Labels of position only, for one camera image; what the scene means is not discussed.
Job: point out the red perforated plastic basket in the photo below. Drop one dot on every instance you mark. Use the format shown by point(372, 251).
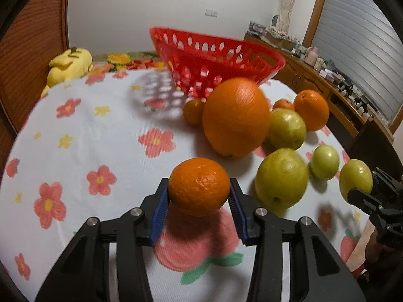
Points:
point(198, 62)

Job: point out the large orange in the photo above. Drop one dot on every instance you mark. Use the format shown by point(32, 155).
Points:
point(236, 118)

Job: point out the green guava middle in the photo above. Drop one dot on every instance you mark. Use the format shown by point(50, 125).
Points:
point(287, 129)

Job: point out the brown louvered wardrobe door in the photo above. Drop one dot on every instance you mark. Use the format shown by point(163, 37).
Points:
point(32, 33)

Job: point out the white wall switch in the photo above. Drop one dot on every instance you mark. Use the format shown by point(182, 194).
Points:
point(211, 13)

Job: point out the yellow plush toy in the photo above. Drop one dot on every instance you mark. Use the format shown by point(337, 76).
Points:
point(74, 63)

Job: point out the wooden sideboard cabinet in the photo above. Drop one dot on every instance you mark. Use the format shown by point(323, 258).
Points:
point(344, 121)

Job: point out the bumpy mandarin orange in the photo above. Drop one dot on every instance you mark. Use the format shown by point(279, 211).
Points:
point(198, 187)

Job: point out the small green guava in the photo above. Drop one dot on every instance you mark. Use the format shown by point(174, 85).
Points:
point(325, 162)

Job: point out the person's right hand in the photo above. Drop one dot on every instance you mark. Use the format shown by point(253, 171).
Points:
point(373, 250)

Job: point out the yellow-green guava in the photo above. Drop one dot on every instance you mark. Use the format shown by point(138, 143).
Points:
point(355, 174)

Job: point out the grey window blind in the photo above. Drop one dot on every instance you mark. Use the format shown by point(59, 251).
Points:
point(359, 39)

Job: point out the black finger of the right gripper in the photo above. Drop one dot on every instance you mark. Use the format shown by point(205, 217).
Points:
point(365, 202)

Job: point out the small tangerine behind guava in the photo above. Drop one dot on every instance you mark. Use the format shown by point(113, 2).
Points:
point(285, 104)

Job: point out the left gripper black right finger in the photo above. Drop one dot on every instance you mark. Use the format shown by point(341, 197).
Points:
point(317, 272)

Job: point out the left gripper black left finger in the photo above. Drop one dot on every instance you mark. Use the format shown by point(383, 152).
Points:
point(81, 273)

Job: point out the large green guava front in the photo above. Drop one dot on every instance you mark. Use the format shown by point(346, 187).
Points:
point(281, 180)

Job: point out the medium orange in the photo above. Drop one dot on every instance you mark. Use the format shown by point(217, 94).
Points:
point(313, 109)

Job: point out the pink jug on sideboard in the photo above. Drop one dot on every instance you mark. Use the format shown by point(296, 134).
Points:
point(311, 56)

